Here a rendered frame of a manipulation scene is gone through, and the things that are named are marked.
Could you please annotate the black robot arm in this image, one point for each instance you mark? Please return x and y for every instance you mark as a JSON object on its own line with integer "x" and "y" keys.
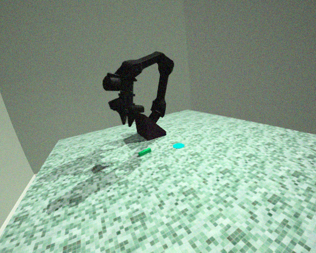
{"x": 123, "y": 80}

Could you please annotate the green rectangular post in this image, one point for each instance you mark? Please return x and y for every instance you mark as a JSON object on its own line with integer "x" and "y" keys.
{"x": 144, "y": 152}

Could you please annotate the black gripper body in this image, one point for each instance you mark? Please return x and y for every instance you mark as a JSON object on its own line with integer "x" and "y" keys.
{"x": 132, "y": 108}

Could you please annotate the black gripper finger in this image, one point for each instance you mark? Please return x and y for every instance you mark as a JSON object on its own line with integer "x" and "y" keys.
{"x": 123, "y": 115}
{"x": 131, "y": 117}

